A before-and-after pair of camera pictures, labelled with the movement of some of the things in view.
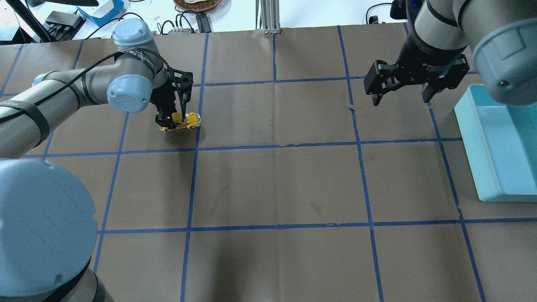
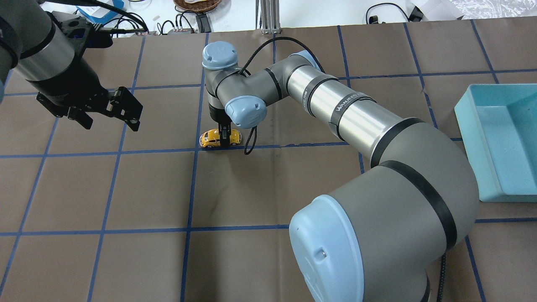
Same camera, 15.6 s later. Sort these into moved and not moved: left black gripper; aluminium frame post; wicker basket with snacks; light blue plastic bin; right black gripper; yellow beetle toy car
Moved: left black gripper; yellow beetle toy car; right black gripper
Not moved: wicker basket with snacks; light blue plastic bin; aluminium frame post
